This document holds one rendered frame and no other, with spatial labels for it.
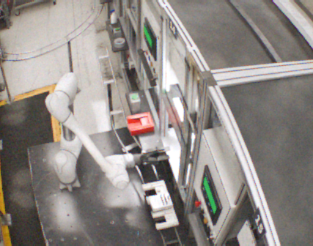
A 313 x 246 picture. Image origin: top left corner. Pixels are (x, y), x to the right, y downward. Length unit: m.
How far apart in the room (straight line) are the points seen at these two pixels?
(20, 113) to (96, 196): 1.90
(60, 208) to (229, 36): 1.73
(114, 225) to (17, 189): 1.44
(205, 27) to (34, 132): 2.67
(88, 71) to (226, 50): 3.00
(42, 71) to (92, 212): 2.50
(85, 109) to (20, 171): 1.10
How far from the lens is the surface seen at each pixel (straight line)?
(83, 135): 2.50
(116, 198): 2.93
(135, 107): 3.02
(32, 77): 4.92
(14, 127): 4.43
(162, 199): 2.62
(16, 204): 3.85
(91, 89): 4.53
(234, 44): 1.97
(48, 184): 3.07
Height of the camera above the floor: 3.23
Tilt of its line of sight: 51 degrees down
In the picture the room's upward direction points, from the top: straight up
